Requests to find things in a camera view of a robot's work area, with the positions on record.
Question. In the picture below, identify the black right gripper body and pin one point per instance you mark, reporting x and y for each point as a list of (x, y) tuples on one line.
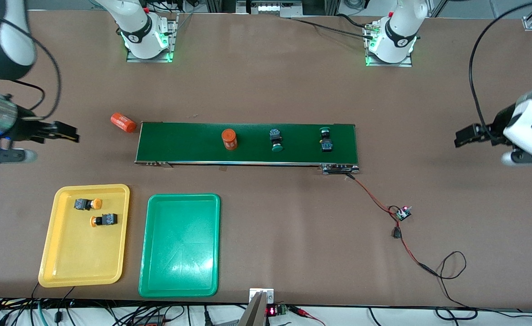
[(27, 129)]

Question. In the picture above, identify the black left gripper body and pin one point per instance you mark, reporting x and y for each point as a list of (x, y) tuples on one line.
[(500, 123)]

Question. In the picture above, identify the orange cylinder marked 4680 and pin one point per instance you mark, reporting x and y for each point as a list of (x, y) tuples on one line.
[(123, 122), (230, 139)]

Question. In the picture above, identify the yellow cap push button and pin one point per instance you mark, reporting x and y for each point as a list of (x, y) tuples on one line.
[(103, 220), (87, 204)]

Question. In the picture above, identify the green cap push button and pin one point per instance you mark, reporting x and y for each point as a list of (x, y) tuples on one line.
[(325, 139), (276, 140)]

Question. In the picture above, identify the small motor controller board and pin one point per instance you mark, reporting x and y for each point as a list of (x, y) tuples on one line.
[(403, 213)]

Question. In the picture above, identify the green belt conveyor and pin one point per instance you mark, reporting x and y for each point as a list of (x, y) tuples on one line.
[(180, 145)]

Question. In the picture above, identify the yellow plastic tray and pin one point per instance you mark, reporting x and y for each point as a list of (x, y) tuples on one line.
[(85, 253)]

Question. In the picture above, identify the green plastic tray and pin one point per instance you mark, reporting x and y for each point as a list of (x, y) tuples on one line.
[(180, 246)]

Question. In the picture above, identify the black power adapter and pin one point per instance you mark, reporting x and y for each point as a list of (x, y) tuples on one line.
[(148, 321)]

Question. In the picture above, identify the grey equipment with white label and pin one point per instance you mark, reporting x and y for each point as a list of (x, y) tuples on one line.
[(270, 8)]

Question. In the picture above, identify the red clip lead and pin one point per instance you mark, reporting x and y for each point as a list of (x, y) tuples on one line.
[(304, 312)]

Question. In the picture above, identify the red digit display module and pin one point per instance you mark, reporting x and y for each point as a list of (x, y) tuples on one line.
[(276, 310)]

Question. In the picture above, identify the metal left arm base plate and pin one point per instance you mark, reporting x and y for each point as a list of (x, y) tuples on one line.
[(404, 63)]

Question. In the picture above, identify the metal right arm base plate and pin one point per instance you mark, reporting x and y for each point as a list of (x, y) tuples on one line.
[(173, 40)]

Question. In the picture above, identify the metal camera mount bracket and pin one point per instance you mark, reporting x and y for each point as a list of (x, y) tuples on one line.
[(258, 308)]

